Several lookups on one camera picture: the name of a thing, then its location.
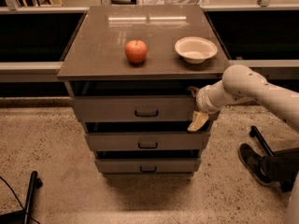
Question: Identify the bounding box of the white paper bowl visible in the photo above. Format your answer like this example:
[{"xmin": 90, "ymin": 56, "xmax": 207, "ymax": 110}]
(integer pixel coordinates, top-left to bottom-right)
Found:
[{"xmin": 175, "ymin": 36, "xmax": 218, "ymax": 64}]

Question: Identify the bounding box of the grey drawer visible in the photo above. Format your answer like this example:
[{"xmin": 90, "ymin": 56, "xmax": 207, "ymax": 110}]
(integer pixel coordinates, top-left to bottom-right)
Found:
[
  {"xmin": 71, "ymin": 95, "xmax": 197, "ymax": 122},
  {"xmin": 85, "ymin": 132, "xmax": 209, "ymax": 151},
  {"xmin": 94, "ymin": 158, "xmax": 201, "ymax": 174}
]

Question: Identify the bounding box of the black shoe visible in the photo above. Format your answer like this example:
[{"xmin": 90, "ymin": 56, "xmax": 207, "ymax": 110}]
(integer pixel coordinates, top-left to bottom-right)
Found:
[{"xmin": 238, "ymin": 144, "xmax": 272, "ymax": 186}]

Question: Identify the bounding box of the grey middle drawer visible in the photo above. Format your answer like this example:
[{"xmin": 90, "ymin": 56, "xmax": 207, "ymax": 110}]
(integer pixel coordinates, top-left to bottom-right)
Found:
[{"xmin": 85, "ymin": 132, "xmax": 209, "ymax": 151}]

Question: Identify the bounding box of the black chair base left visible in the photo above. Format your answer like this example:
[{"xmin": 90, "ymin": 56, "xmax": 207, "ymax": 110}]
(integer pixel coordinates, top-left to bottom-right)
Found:
[{"xmin": 0, "ymin": 171, "xmax": 43, "ymax": 224}]

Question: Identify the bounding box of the grey drawer cabinet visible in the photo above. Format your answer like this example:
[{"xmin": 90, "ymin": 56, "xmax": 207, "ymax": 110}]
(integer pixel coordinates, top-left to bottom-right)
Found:
[{"xmin": 57, "ymin": 4, "xmax": 232, "ymax": 181}]

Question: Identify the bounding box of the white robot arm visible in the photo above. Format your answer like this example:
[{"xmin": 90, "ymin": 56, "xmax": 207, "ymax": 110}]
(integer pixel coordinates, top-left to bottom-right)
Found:
[{"xmin": 188, "ymin": 64, "xmax": 299, "ymax": 224}]

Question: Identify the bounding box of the grey bottom drawer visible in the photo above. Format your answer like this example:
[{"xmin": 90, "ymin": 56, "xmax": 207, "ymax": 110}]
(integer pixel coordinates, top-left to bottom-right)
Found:
[{"xmin": 94, "ymin": 158, "xmax": 201, "ymax": 174}]

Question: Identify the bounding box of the grey top drawer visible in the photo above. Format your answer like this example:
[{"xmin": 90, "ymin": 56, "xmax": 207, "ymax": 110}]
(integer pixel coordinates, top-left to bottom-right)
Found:
[{"xmin": 71, "ymin": 95, "xmax": 197, "ymax": 122}]

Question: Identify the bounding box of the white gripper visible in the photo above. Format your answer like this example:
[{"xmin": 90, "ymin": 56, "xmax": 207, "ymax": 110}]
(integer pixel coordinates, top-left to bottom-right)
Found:
[{"xmin": 188, "ymin": 85, "xmax": 220, "ymax": 132}]

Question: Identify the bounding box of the red apple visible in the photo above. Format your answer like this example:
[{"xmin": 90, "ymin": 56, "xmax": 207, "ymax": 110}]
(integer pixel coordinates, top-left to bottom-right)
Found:
[{"xmin": 125, "ymin": 40, "xmax": 148, "ymax": 63}]

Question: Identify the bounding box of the black cable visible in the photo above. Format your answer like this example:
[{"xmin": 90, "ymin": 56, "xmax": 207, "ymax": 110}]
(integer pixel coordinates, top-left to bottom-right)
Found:
[{"xmin": 0, "ymin": 175, "xmax": 41, "ymax": 224}]

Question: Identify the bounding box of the grey metal railing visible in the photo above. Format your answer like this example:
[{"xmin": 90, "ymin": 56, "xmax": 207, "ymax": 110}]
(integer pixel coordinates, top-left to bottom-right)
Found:
[{"xmin": 0, "ymin": 0, "xmax": 299, "ymax": 83}]

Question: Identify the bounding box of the dark trouser leg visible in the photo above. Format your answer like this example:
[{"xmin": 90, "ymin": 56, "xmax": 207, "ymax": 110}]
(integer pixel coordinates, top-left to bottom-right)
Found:
[{"xmin": 261, "ymin": 148, "xmax": 299, "ymax": 183}]

